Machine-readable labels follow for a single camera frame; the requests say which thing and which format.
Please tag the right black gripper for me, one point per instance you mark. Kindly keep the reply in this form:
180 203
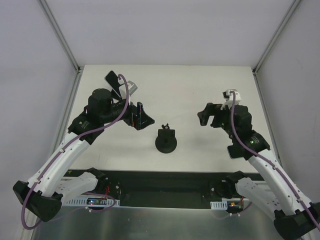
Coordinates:
214 116

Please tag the aluminium frame post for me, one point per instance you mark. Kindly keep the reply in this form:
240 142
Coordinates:
59 34
276 35

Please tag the black round-base clamp phone stand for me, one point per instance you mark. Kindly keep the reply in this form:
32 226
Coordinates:
166 141

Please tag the left white slotted cable duct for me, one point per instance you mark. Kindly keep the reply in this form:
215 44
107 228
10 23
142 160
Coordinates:
85 201

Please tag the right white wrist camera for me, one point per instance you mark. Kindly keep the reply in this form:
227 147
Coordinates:
231 97

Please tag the left aluminium frame post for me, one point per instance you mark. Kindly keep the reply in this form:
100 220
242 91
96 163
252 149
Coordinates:
59 34

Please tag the black smartphone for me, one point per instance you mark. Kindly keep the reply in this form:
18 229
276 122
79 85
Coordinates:
235 151
112 79

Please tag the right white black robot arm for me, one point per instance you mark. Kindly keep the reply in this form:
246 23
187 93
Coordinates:
292 212

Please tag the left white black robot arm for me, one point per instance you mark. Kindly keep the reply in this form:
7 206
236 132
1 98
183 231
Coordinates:
44 194

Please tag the right aluminium frame post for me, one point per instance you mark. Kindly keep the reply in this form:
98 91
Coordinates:
276 35

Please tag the right white slotted cable duct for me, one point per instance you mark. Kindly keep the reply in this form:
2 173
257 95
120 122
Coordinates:
219 205

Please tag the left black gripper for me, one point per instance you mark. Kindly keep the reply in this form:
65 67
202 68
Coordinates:
136 116

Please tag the white slotted cable duct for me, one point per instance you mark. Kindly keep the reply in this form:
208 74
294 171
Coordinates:
85 201
219 205

